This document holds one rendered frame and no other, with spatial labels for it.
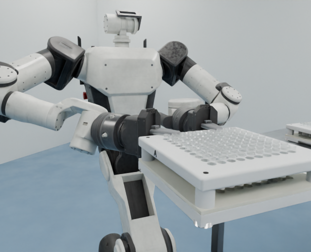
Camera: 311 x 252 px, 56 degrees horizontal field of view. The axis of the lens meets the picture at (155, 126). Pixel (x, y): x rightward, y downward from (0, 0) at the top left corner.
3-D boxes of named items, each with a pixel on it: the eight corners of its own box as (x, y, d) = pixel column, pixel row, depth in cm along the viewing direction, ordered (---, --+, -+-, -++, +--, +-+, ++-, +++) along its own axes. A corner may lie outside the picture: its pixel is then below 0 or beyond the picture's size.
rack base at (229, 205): (328, 196, 48) (330, 182, 47) (200, 228, 39) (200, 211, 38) (234, 155, 70) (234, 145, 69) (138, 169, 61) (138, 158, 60)
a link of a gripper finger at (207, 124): (212, 132, 63) (200, 127, 69) (225, 131, 64) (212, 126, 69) (212, 124, 62) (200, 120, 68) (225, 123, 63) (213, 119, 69)
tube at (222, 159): (225, 203, 44) (228, 156, 43) (218, 205, 44) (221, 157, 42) (220, 200, 46) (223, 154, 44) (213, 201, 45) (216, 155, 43)
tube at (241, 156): (244, 199, 46) (247, 153, 44) (237, 201, 45) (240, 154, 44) (238, 196, 47) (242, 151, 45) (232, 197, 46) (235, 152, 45)
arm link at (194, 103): (178, 132, 84) (208, 126, 93) (179, 101, 83) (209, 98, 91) (163, 128, 89) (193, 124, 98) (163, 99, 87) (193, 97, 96)
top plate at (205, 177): (332, 167, 47) (334, 155, 46) (201, 193, 38) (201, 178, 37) (235, 134, 69) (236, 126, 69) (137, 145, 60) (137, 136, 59)
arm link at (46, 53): (23, 75, 97) (50, 62, 107) (45, 91, 97) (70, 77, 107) (31, 47, 90) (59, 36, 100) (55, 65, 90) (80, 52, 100)
